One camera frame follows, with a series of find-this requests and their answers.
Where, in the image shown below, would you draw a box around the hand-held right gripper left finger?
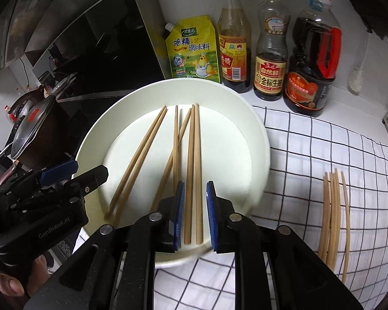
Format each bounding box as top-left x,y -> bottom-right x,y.
24,180 -> 186,310

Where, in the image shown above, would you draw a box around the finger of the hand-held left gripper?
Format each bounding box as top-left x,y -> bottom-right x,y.
72,165 -> 110,198
39,159 -> 79,188

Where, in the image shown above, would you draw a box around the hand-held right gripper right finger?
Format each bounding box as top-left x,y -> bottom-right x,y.
206,180 -> 364,310

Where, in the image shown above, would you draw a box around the round white tray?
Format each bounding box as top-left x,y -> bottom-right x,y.
73,78 -> 271,268

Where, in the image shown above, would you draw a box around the bundle of wooden chopsticks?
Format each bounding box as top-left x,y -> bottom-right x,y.
318,167 -> 351,283

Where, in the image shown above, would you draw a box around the person's left hand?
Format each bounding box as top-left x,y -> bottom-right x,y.
0,254 -> 54,299

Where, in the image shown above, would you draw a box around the dark cooking pot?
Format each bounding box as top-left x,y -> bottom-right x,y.
0,71 -> 80,188

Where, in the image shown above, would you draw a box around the glass pot lid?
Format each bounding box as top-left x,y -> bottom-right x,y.
9,95 -> 57,161

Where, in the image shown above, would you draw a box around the white black-checked cloth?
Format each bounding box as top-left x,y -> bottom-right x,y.
73,105 -> 388,310

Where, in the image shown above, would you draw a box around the black range hood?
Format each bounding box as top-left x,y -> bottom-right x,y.
0,0 -> 167,104

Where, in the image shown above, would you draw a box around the yellow-capped soy sauce bottle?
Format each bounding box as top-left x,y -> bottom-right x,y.
253,0 -> 291,101

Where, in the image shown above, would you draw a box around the yellow-capped vinegar bottle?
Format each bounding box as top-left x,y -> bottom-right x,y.
217,0 -> 252,94

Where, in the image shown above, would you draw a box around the large red-capped soy sauce bottle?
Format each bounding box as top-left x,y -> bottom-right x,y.
282,0 -> 342,118

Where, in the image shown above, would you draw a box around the yellow seasoning pouch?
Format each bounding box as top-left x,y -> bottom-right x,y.
164,15 -> 221,83

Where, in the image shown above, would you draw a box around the white bottle brush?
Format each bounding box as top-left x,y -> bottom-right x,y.
347,32 -> 371,95

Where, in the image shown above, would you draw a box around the dark hanging cloth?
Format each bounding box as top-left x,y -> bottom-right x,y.
344,0 -> 388,44

